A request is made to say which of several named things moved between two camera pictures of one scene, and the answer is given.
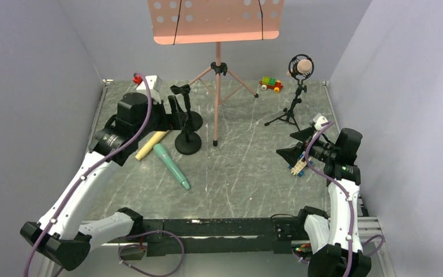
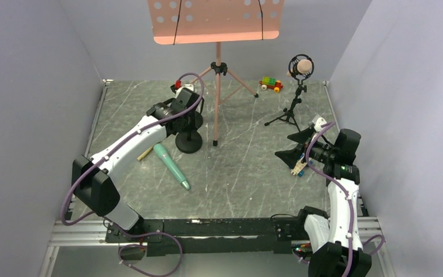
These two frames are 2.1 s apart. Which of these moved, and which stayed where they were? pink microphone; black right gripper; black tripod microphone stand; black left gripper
Moved: black left gripper
Stayed: black tripod microphone stand; black right gripper; pink microphone
